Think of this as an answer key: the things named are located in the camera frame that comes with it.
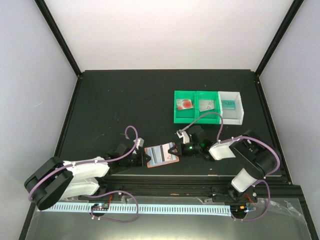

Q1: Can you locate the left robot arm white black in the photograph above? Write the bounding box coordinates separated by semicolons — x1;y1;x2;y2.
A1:
24;138;151;210

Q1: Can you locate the right circuit board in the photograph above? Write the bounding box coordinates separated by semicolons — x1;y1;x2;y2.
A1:
230;205;254;214

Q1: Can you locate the teal card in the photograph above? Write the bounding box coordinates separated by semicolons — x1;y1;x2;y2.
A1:
221;99;236;110

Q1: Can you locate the red circle card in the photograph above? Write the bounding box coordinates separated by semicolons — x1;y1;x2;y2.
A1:
175;99;194;111

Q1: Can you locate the magnetic stripe card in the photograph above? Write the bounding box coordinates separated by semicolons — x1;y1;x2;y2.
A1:
198;99;215;112
145;143;172;167

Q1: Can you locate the left circuit board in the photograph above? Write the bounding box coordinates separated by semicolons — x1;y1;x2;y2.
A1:
91;203;109;211

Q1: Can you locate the black aluminium rail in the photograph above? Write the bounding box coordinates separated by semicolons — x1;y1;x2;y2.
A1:
98;175;305;200

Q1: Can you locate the green bin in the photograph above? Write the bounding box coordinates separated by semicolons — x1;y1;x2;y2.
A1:
173;90;197;124
195;91;221;124

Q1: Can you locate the circuit board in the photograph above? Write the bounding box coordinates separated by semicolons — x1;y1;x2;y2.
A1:
230;205;254;214
91;203;109;211

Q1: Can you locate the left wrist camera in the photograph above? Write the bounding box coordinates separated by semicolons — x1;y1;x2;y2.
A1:
133;137;144;154

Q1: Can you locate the white slotted cable duct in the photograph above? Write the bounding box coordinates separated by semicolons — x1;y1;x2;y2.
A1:
45;202;231;217

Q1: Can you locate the black frame post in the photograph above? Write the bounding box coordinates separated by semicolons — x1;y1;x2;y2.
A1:
34;0;82;78
255;0;304;77

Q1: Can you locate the right black frame post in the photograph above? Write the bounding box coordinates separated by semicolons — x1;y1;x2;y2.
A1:
255;0;304;77

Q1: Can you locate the left black frame post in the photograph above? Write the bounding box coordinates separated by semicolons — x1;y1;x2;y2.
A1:
34;0;82;78

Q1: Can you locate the brown leather card holder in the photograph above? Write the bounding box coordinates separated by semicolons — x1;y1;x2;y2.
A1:
144;142;180;168

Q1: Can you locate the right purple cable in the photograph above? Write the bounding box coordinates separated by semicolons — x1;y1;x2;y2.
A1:
177;112;281;222

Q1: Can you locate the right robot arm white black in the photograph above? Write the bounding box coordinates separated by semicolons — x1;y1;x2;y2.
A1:
167;125;281;203

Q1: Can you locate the middle green bin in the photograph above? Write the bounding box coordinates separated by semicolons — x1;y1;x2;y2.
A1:
195;91;221;124

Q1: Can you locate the white bin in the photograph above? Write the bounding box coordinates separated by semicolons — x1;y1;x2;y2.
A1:
218;91;245;126

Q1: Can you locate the left green bin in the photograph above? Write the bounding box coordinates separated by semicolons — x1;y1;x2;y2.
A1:
173;90;197;124

